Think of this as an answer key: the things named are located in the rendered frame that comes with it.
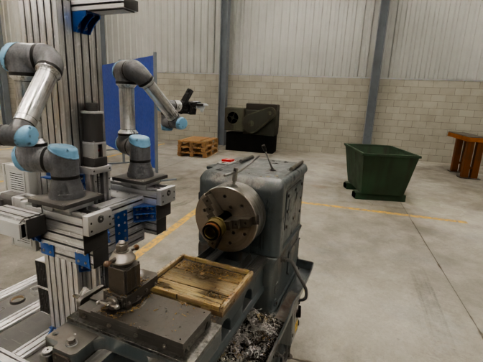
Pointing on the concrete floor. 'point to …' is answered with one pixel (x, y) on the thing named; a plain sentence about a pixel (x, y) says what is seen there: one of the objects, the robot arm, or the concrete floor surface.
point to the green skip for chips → (379, 172)
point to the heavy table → (466, 154)
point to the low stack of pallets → (198, 146)
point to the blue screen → (141, 104)
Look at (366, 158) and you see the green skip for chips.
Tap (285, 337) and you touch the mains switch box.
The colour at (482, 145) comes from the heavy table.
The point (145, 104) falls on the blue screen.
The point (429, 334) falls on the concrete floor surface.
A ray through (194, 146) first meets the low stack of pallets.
